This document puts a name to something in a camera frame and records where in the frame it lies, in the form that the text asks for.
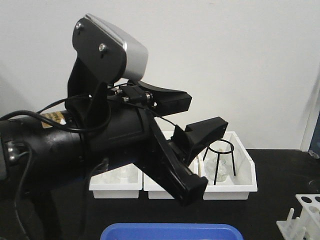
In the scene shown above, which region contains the white left storage bin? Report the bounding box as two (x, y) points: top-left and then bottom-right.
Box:
(89, 164), (143, 199)

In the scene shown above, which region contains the white test tube rack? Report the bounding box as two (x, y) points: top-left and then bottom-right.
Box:
(276, 194), (320, 240)

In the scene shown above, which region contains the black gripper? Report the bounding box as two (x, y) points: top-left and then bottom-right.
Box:
(65, 59), (192, 160)

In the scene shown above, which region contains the small glass flask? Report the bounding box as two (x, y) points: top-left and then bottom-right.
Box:
(204, 148), (229, 185)

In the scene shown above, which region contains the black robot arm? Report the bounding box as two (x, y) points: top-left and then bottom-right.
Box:
(0, 56), (192, 220)

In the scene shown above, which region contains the black wire tripod stand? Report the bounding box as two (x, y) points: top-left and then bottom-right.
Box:
(202, 139), (237, 186)

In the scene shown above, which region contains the white right storage bin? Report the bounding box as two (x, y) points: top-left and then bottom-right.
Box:
(198, 131), (258, 201)

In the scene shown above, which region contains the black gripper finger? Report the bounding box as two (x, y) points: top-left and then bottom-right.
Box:
(172, 116), (228, 165)

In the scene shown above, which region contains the blue plastic tray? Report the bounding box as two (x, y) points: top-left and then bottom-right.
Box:
(100, 223), (243, 240)

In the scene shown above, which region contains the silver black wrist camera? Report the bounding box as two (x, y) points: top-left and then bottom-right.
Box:
(72, 13), (148, 84)

